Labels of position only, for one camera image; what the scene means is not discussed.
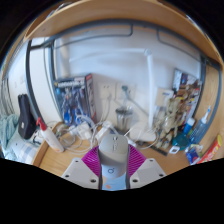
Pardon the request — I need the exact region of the teal blanket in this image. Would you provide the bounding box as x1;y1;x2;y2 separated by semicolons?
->
0;114;19;149

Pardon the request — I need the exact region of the white charger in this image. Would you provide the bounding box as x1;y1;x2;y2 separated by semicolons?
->
76;122;93;141
94;120;114;141

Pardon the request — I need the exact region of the checked bedding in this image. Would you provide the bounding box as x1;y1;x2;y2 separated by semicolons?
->
18;141;39;164

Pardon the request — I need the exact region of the white power strip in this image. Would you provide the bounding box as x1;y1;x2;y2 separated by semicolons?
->
125;135;138;148

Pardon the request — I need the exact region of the blue spray bottle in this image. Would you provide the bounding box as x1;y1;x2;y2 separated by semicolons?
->
189;105;212;145

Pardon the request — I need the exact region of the small white desk clock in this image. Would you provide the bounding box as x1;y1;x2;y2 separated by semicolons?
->
168;144;181;155

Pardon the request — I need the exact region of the grey computer mouse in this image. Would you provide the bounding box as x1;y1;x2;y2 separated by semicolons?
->
97;133;130;192

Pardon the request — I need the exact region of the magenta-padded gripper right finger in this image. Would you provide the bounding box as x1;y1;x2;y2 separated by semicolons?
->
126;144;167;189

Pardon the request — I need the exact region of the teal round tin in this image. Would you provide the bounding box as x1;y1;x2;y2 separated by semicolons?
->
172;132;191;151

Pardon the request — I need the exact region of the black ruler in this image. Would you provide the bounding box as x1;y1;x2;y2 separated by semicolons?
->
151;145;169;157

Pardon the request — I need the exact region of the blue robot model kit box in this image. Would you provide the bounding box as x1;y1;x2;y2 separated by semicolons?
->
53;73;98;127

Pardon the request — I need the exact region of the brown tree figure toy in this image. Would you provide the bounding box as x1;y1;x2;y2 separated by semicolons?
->
156;96;183;149

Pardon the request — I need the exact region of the blue and white tube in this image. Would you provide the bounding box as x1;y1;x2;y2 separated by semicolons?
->
182;117;196;136

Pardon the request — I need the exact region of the white bottle with red cap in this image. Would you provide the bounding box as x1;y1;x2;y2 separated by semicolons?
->
35;116;65;154

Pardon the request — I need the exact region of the wooden shelf unit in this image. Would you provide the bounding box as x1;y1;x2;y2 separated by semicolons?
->
23;0;224;64

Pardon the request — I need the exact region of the white wall socket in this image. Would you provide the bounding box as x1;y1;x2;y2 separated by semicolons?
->
99;83;114;99

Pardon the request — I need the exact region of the colourful comic poster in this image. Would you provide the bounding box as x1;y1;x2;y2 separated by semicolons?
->
172;68;203;116

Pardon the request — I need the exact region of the white desk lamp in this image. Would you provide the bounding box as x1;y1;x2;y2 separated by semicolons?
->
68;48;158;143

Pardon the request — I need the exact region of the glass jar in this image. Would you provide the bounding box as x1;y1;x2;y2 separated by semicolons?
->
115;106;134;133

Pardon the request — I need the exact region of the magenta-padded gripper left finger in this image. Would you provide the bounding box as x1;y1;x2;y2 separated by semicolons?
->
61;144;101;190

